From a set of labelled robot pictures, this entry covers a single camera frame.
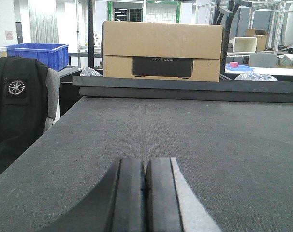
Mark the pink tape roll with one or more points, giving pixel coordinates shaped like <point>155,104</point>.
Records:
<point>234,64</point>

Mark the crumpled plastic bag left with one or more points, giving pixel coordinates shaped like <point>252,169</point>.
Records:
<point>88,72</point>

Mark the small open cardboard box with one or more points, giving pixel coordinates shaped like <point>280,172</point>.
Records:
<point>261,36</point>

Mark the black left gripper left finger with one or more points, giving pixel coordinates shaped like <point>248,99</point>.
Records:
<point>115,204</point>

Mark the dark foam board stack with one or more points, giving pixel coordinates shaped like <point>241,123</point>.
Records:
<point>223,90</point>

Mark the brown cardboard box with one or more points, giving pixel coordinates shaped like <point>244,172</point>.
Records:
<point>185,52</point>

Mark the blue tray on table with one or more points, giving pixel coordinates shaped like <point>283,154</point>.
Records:
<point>239,68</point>

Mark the grey chair back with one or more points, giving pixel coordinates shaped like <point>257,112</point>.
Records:
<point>265,60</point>

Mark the crumpled plastic bag right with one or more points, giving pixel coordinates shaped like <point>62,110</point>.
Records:
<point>253,76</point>

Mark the black metal rack post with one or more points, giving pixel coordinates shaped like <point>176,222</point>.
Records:
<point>90,34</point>

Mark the crumpled plastic bag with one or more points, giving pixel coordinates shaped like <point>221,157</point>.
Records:
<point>88,72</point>
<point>253,76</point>

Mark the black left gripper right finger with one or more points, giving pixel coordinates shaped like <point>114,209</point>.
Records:
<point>172,206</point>

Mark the blue plastic crate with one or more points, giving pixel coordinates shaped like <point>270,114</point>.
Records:
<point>53,55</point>

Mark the grey office chair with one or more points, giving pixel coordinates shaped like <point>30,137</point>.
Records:
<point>53,86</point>

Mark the white open square bin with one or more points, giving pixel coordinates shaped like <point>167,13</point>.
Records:
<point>244,44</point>

